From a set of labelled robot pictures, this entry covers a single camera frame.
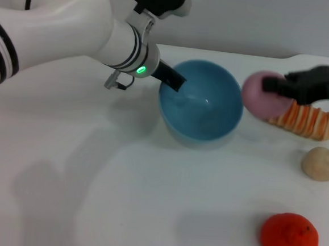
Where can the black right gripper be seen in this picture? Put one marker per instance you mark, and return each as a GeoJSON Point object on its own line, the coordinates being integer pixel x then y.
{"type": "Point", "coordinates": [312, 86]}

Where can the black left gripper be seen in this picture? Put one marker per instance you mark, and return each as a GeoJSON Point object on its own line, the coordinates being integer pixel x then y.
{"type": "Point", "coordinates": [163, 71]}

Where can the pink toy peach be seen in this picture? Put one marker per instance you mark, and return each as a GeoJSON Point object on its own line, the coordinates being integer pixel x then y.
{"type": "Point", "coordinates": [257, 101]}

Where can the blue bowl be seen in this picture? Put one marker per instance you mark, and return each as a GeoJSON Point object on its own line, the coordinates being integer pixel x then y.
{"type": "Point", "coordinates": [202, 117]}

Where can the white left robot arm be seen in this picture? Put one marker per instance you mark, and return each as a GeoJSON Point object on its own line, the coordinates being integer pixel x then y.
{"type": "Point", "coordinates": [60, 29]}

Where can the orange striped toy bread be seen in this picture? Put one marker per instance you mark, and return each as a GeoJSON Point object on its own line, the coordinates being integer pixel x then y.
{"type": "Point", "coordinates": [312, 126]}

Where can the beige round toy bun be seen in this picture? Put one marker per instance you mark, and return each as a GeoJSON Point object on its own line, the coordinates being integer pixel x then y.
{"type": "Point", "coordinates": [322, 164]}

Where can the orange toy tangerine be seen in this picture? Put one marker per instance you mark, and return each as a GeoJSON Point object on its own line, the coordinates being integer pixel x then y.
{"type": "Point", "coordinates": [289, 241]}

